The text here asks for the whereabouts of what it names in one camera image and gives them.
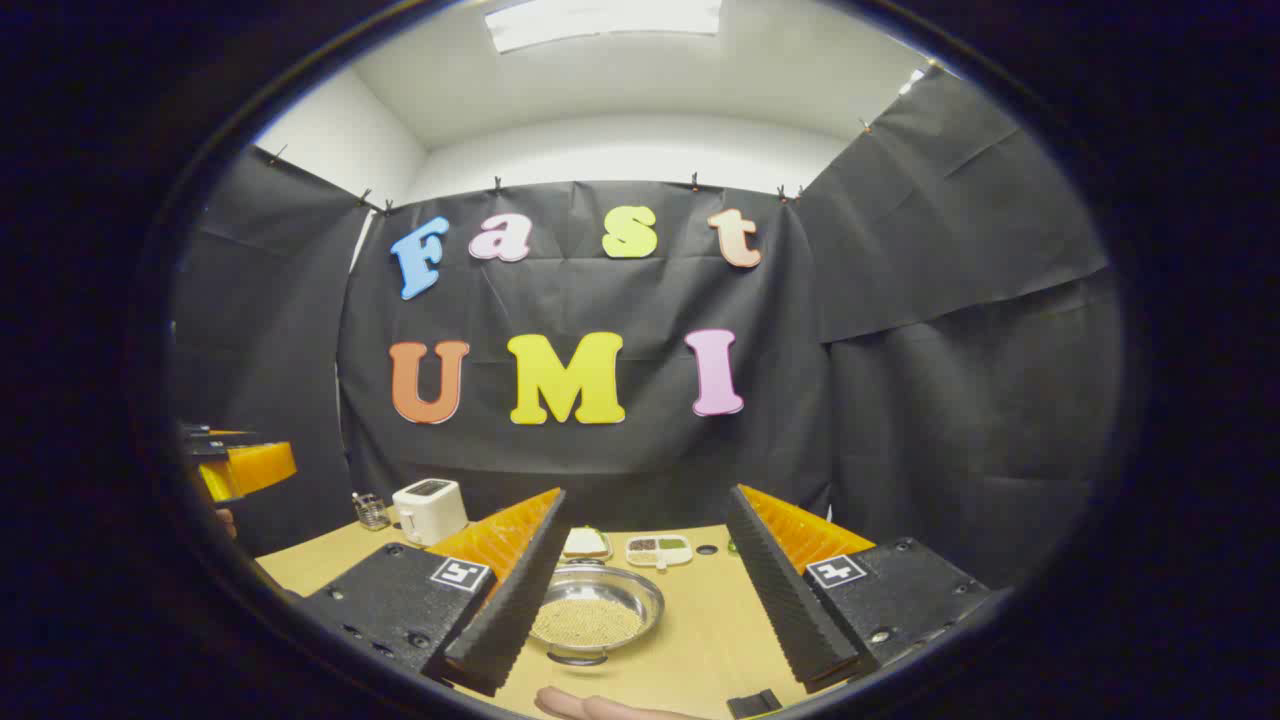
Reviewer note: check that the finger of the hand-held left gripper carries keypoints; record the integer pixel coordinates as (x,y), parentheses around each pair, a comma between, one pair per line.
(260,467)

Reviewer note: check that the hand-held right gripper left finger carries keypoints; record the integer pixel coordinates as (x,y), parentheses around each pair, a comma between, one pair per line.
(520,600)

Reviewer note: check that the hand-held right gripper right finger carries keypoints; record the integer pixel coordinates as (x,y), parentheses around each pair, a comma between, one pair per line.
(785,600)

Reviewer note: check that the stainless steel pot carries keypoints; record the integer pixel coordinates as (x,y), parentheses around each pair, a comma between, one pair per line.
(640,590)

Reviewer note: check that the pile of beige beans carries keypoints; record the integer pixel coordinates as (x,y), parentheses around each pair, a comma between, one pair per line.
(588,622)

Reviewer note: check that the white bread sandwich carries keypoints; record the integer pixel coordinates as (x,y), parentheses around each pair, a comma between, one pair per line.
(585,542)

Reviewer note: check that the white toaster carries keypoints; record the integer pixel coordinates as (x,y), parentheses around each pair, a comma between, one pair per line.
(430,508)

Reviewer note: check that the white divided bean tray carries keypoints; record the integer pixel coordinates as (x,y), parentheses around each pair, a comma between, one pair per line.
(658,549)

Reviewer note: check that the black backdrop cloth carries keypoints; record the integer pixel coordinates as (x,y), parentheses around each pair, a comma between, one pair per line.
(900,400)

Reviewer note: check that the ceiling light panel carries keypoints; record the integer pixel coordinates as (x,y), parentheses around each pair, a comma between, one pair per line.
(600,20)

